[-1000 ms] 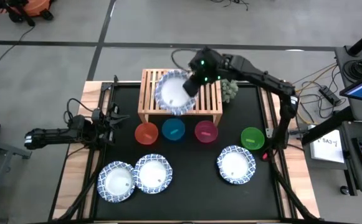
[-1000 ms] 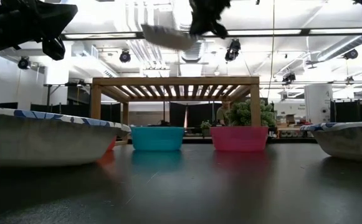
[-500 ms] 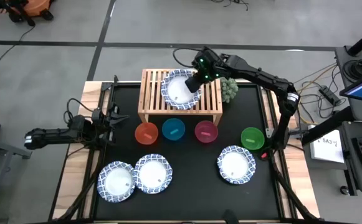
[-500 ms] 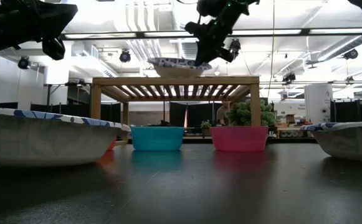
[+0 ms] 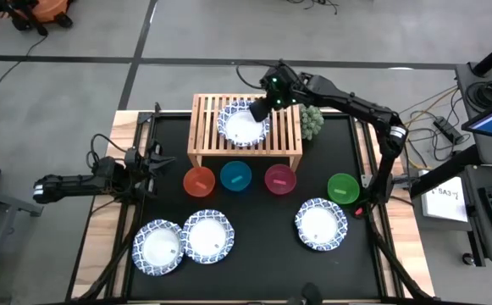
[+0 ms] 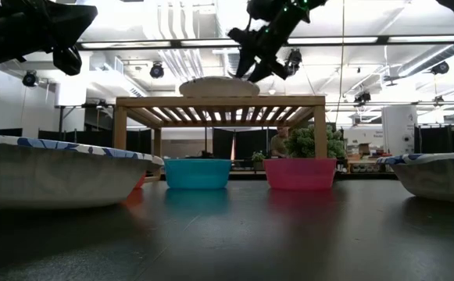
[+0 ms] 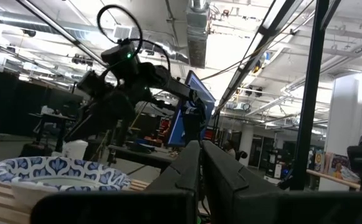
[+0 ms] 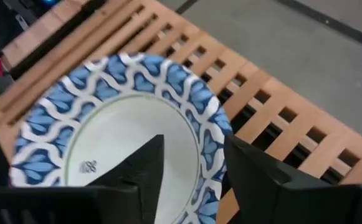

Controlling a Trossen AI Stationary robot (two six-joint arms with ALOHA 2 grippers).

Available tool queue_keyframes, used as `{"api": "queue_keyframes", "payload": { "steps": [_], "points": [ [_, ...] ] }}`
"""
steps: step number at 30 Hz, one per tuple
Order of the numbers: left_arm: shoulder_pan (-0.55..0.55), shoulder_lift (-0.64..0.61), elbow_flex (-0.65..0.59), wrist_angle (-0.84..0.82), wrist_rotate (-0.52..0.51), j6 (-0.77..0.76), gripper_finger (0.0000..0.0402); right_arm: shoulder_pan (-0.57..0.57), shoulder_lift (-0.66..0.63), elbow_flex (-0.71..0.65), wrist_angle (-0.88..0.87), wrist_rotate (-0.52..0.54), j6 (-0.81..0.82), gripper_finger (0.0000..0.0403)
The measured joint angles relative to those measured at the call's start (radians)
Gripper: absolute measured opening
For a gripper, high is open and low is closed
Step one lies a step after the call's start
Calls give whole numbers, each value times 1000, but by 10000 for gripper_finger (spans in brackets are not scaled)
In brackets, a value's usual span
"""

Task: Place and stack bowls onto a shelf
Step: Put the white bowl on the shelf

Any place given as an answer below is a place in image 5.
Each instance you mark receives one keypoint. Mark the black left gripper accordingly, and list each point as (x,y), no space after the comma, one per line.
(139,169)

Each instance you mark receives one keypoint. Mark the orange plastic bowl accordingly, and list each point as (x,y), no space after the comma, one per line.
(199,182)

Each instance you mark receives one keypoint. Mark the orange shop vacuum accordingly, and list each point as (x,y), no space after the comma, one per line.
(46,10)

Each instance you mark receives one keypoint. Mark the black caster wheel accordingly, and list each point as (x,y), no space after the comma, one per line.
(468,259)

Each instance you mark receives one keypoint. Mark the green artificial succulent plant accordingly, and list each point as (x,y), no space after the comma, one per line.
(312,122)

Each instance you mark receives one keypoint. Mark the slatted wooden shelf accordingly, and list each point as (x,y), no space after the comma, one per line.
(205,135)

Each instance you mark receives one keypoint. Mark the black table mat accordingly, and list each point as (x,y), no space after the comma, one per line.
(262,262)

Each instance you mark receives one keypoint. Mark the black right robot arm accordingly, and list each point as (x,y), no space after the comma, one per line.
(355,103)

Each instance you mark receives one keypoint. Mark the pink plastic bowl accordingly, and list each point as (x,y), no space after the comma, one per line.
(280,179)

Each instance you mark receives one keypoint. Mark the teal plastic bowl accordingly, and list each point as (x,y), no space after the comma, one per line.
(236,176)

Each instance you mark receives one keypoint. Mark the black power strip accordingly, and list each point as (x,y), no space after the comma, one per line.
(448,129)

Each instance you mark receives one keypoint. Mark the red button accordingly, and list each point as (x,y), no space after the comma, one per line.
(359,211)

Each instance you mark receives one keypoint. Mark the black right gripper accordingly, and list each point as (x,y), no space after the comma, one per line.
(283,89)

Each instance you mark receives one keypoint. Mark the blue patterned paper plate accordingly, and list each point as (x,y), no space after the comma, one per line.
(241,132)
(207,237)
(157,250)
(321,224)

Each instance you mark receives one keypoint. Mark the white paper sign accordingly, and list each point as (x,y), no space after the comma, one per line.
(444,204)

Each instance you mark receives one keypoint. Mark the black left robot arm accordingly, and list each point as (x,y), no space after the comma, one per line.
(72,185)

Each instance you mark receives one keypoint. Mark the green plastic bowl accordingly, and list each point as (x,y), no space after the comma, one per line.
(343,189)

